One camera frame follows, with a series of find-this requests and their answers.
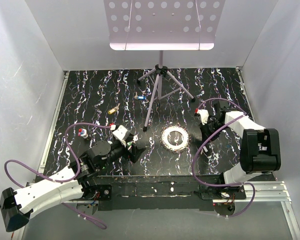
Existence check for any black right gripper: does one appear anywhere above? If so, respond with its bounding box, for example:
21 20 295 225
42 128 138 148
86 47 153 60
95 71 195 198
198 119 229 145

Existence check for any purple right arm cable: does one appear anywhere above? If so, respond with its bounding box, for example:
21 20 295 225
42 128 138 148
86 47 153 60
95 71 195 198
191 97 256 217

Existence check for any plain silver key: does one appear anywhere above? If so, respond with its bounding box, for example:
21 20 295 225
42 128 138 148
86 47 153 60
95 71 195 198
125 135 139 146

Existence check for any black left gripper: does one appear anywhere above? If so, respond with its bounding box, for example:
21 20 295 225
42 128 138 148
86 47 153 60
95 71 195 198
98 135 146 170

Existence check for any key with yellow tag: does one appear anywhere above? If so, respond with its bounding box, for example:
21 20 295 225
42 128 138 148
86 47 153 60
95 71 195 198
107 105 119 115

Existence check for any key with blue tag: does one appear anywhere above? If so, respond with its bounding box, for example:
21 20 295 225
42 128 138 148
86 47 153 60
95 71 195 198
134 92 147 101

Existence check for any white perforated music stand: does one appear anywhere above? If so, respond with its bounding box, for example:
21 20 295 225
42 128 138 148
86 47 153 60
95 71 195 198
103 0 227 133

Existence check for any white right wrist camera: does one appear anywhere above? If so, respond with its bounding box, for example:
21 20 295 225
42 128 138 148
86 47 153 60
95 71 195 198
194 108 209 125

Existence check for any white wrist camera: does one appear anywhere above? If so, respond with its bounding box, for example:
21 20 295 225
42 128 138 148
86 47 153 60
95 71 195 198
194 108 209 125
110 124 129 142

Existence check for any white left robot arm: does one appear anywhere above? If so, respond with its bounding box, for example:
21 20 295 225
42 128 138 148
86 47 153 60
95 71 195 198
0 140 145 232

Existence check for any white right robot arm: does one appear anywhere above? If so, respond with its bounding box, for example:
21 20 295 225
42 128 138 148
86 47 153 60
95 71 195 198
194 98 281 199

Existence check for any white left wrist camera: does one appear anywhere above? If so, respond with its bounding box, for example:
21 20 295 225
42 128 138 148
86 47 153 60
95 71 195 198
110 124 129 142

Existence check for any key with black tag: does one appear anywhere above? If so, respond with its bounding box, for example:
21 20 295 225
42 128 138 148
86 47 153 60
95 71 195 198
200 146 209 155

